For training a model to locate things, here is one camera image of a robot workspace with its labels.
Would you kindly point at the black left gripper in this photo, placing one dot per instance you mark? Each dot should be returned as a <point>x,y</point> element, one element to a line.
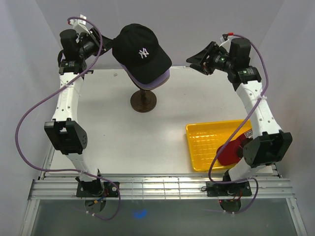
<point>107,43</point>

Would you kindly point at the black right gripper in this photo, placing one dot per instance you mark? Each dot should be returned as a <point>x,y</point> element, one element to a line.
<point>198,61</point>

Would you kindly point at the black cap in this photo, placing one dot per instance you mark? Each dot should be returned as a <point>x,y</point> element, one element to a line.
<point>138,49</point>

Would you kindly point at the purple LA cap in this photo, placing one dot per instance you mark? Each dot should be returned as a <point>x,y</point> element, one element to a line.
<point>153,84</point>

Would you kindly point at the red cap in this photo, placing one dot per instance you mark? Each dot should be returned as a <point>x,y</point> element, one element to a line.
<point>233,152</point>

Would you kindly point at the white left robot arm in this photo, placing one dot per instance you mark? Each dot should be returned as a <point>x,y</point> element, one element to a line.
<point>64,131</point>

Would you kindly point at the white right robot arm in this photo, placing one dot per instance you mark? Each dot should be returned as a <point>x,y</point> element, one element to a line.
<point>269,142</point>

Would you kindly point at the dark wooden round stand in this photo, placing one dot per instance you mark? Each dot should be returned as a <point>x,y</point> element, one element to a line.
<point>143,101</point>

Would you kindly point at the yellow plastic tray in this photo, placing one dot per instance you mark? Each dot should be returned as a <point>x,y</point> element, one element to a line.
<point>204,139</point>

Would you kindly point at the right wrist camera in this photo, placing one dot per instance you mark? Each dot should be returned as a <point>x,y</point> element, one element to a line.
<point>225,41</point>

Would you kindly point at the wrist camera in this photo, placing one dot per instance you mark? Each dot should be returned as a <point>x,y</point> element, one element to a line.
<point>79,25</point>
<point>225,41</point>

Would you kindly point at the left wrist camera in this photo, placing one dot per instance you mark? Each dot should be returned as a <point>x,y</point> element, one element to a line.
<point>79,25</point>

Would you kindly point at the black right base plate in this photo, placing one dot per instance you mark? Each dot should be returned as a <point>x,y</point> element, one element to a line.
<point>225,190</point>

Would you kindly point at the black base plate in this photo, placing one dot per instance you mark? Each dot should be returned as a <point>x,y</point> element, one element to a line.
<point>93,189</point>
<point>225,190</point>

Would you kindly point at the aluminium front rail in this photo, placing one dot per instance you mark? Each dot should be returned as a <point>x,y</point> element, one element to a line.
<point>153,187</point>

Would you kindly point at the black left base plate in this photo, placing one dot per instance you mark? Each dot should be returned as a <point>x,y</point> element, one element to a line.
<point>93,189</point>

